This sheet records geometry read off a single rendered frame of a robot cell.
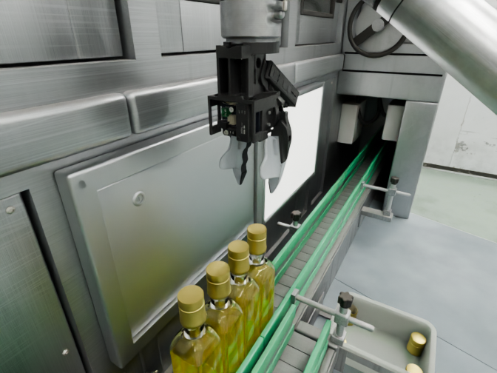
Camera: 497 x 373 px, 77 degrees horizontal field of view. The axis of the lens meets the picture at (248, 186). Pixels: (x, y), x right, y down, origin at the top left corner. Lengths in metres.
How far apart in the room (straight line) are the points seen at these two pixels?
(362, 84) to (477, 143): 2.99
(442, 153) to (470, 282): 3.10
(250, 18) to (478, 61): 0.26
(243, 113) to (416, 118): 1.02
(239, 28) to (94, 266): 0.35
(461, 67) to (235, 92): 0.27
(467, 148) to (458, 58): 3.80
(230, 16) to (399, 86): 1.00
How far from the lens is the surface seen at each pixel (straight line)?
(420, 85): 1.33
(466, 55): 0.46
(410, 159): 1.39
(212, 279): 0.45
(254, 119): 0.38
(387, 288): 1.11
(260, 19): 0.40
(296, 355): 0.72
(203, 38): 0.62
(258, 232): 0.53
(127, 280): 0.53
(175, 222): 0.56
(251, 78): 0.40
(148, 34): 0.50
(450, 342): 1.04
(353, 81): 1.36
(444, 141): 4.22
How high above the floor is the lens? 1.46
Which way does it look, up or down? 26 degrees down
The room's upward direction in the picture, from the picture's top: straight up
